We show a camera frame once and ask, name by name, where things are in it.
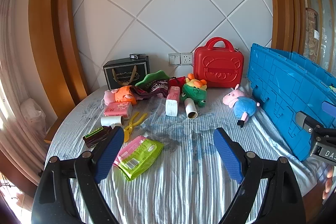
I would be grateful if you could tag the white wall socket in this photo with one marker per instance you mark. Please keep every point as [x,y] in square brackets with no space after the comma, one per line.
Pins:
[187,58]

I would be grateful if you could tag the yellow plastic tongs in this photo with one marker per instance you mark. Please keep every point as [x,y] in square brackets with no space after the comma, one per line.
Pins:
[130,125]

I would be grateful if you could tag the orange pig plush toy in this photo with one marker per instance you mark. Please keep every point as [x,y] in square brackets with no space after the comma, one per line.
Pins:
[122,94]

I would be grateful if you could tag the white curtain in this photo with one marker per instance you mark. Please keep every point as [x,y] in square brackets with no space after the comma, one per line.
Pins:
[15,69]

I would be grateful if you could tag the white plastic bag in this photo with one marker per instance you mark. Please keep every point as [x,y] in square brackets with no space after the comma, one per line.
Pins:
[32,113]

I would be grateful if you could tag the blue plastic crate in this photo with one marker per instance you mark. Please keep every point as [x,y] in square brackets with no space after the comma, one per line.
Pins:
[283,87]

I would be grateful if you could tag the red toy suitcase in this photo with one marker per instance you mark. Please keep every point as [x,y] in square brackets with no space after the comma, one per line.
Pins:
[218,69]

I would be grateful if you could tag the green wipes packet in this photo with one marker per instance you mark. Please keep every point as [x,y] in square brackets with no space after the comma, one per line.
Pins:
[141,161]

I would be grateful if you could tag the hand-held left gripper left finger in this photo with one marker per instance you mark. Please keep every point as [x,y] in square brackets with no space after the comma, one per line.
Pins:
[110,150]

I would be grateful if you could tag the blue pig plush toy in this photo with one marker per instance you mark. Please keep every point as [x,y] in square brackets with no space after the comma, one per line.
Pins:
[245,106]

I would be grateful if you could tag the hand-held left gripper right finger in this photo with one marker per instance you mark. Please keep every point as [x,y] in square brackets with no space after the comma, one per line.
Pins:
[227,153]

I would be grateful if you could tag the dark brown snack packet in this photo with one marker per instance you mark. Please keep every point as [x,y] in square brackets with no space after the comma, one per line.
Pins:
[95,137]

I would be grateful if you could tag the dark knit hat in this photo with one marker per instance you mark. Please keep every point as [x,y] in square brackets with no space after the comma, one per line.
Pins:
[157,88]

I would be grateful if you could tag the white and pink tissue pack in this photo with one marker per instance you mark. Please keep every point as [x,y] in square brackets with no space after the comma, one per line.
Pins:
[172,106]

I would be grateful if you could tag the small silver metal item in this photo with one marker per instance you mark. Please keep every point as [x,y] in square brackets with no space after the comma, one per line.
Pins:
[135,56]

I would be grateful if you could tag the wood-framed glass partition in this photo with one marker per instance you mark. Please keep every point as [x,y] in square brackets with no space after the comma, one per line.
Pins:
[325,16]

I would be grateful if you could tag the patterned fabric roll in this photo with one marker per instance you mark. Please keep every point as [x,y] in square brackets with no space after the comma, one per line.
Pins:
[311,29]

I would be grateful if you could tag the white paper roll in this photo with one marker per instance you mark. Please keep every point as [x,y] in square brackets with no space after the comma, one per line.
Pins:
[111,121]
[190,107]

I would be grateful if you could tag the person's right hand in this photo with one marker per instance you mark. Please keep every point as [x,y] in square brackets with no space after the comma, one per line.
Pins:
[329,179]

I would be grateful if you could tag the red pouch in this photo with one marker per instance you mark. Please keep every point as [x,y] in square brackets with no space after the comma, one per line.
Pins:
[176,81]

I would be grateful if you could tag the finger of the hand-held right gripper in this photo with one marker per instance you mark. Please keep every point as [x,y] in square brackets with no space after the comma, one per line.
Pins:
[304,121]
[329,109]

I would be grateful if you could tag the wooden bedside table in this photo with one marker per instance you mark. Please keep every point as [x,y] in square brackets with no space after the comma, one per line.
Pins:
[53,132]

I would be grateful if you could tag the green plush hat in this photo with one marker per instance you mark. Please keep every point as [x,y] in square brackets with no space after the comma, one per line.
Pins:
[152,78]

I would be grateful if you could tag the white wall switch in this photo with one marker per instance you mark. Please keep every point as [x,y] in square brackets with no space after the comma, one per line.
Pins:
[174,59]

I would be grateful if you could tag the pink wipes packet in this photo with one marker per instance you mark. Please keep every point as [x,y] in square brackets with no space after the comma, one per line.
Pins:
[131,145]

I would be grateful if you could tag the green frog plush toy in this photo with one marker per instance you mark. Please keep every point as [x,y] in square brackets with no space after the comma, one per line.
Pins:
[195,92]

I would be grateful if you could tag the wooden headboard frame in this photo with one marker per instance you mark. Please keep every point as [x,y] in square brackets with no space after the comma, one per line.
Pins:
[50,29]

